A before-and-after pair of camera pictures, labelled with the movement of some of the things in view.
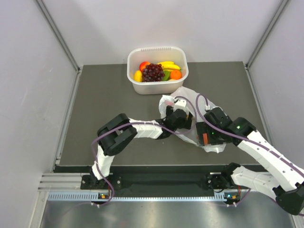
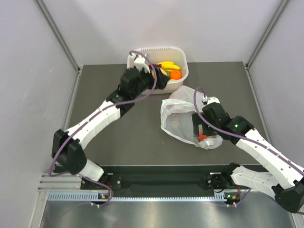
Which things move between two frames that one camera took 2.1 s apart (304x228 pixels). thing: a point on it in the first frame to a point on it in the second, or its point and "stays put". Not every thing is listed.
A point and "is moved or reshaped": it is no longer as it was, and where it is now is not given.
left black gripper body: x=185 y=124 to x=146 y=83
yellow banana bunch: x=169 y=65 stays put
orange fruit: x=175 y=74 stays put
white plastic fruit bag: x=196 y=106 is moved or reshaped
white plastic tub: x=136 y=56 stays put
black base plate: x=154 y=179 stays put
